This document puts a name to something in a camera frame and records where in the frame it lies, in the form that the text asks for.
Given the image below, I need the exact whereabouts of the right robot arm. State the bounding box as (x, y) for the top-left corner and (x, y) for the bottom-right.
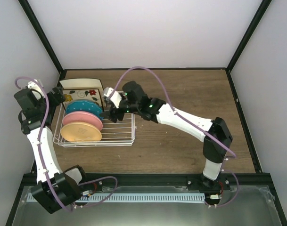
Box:
(101, 81), (233, 190)

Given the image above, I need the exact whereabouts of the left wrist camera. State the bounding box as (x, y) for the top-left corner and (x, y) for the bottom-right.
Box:
(27, 79), (45, 99)

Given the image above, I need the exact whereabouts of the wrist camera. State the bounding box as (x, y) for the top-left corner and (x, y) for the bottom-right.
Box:
(103, 87), (122, 108)
(27, 79), (45, 99)

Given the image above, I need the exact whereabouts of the cream square plate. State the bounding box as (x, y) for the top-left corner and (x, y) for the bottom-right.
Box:
(59, 78), (103, 91)

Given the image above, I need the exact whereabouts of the square floral plate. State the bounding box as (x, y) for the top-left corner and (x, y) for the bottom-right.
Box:
(63, 89), (103, 107)

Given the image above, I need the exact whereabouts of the teal dotted plate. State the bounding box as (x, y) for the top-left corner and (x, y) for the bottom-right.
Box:
(66, 99), (103, 120)

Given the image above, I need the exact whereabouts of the slotted cable duct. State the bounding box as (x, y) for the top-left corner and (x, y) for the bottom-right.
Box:
(26, 193), (205, 204)

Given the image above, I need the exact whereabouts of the white wire dish rack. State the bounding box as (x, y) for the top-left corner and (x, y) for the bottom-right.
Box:
(53, 89), (135, 147)

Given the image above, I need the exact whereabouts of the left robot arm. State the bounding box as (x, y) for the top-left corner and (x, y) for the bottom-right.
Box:
(14, 77), (89, 214)

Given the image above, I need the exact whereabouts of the pink round plate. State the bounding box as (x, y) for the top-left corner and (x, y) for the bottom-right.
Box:
(63, 111), (103, 131)

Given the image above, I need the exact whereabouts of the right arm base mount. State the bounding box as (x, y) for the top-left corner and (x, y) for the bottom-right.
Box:
(186, 174), (230, 192)

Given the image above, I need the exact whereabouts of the black front frame rail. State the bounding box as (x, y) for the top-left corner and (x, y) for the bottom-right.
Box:
(23, 173), (271, 189)

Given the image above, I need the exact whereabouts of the orange round plate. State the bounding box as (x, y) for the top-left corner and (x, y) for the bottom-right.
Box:
(60, 122), (102, 142)

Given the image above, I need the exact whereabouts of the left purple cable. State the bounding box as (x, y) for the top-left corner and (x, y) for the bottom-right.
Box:
(14, 76), (118, 212)

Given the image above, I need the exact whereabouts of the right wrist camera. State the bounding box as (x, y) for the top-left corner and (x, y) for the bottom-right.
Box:
(103, 87), (122, 108)

